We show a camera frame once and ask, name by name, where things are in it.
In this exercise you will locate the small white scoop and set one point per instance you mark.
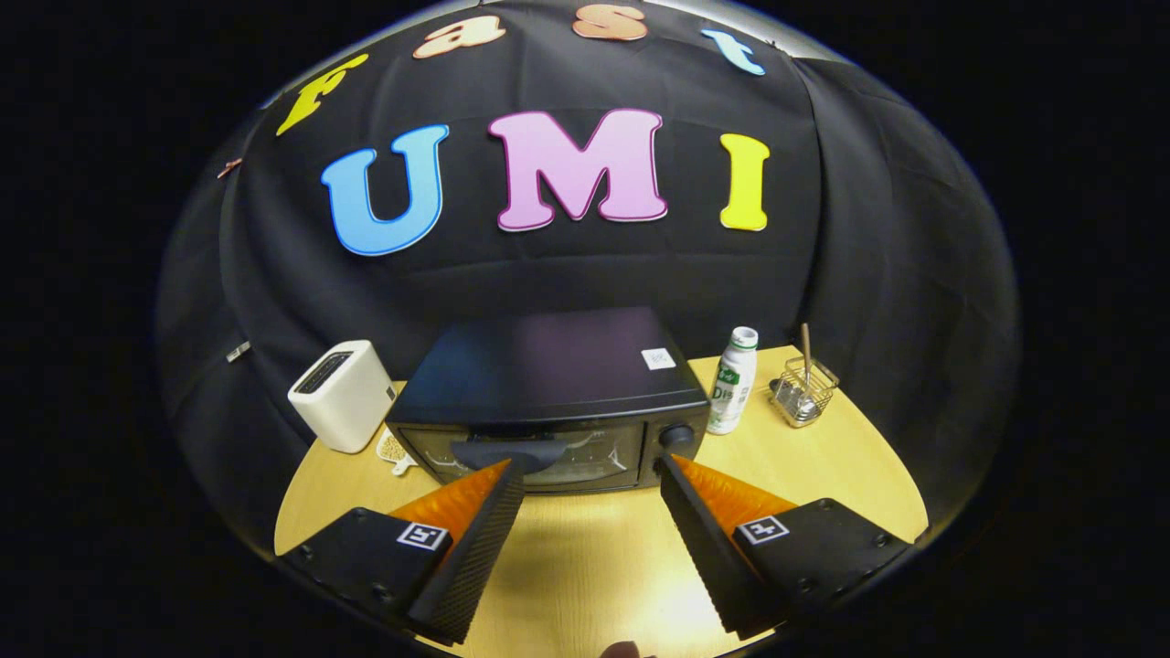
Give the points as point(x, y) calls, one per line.
point(393, 448)

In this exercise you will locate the black toaster oven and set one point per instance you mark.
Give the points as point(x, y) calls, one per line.
point(548, 366)

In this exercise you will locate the black backdrop cloth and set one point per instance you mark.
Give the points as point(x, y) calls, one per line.
point(548, 265)

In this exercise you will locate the white bottle with green label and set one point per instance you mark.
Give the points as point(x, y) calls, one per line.
point(734, 384)

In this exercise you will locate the white slot toaster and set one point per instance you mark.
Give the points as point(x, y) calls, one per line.
point(340, 397)

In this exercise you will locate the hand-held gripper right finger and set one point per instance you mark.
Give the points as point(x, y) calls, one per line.
point(708, 557)

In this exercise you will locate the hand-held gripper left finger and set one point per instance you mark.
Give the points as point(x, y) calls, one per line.
point(480, 557)

